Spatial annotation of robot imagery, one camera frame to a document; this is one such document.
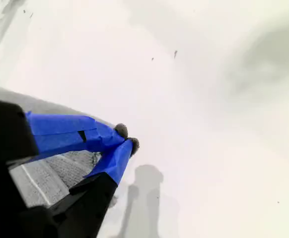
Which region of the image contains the grey striped towel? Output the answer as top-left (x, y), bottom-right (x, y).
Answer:
top-left (0, 85), bottom-right (117, 209)

